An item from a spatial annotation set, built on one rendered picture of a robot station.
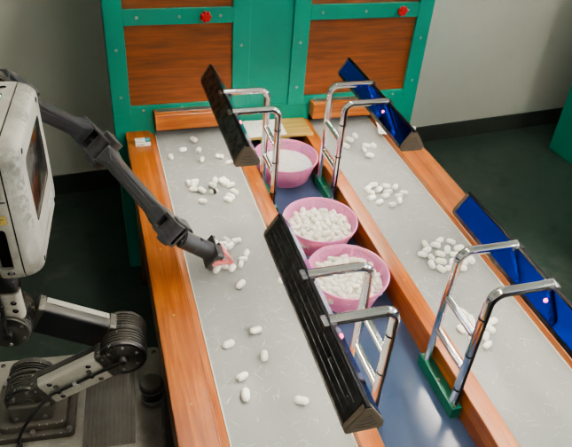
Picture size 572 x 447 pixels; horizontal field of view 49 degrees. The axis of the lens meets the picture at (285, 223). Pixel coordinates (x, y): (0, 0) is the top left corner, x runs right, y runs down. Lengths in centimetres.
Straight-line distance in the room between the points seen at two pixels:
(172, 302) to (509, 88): 332
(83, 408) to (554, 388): 134
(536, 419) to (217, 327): 89
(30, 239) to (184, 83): 142
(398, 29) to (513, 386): 162
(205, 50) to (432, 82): 200
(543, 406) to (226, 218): 116
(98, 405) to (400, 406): 89
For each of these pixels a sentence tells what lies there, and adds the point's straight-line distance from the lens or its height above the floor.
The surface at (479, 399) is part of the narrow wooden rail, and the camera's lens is 176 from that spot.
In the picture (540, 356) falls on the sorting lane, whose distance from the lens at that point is 197.
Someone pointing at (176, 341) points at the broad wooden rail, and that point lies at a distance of 176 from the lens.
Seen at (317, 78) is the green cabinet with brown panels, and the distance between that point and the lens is 279.
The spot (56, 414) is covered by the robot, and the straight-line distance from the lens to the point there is 197.
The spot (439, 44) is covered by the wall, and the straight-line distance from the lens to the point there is 414.
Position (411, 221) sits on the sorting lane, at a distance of 232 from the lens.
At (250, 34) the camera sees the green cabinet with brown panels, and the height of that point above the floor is 116.
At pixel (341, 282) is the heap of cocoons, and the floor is 75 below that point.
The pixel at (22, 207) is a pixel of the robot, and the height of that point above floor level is 131.
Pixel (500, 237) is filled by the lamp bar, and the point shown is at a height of 110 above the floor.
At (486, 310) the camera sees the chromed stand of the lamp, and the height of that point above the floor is 106.
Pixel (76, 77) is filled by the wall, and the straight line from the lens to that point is 343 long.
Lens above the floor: 207
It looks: 37 degrees down
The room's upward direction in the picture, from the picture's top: 5 degrees clockwise
